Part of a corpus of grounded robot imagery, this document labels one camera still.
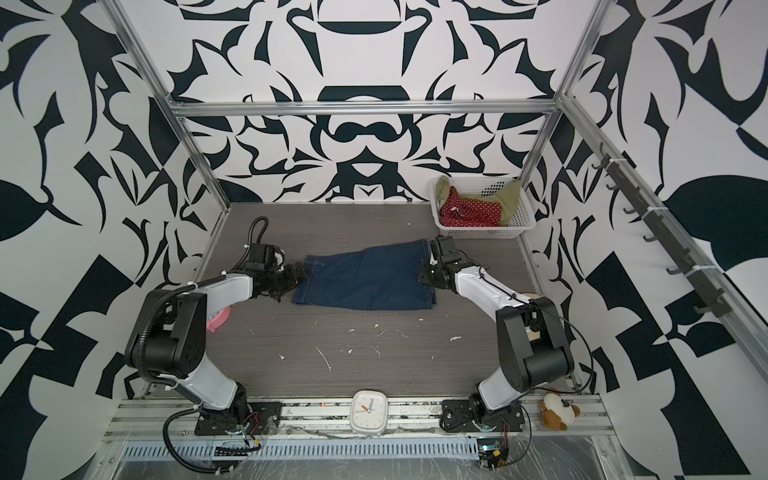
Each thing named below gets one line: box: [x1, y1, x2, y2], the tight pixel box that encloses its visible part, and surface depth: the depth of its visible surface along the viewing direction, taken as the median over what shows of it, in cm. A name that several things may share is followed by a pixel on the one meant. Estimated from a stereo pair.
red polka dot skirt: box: [440, 186, 502, 227], surface depth 113 cm
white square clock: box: [350, 390, 389, 437], surface depth 75 cm
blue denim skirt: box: [292, 239, 437, 311], surface depth 98 cm
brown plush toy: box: [538, 393, 581, 430], surface depth 75 cm
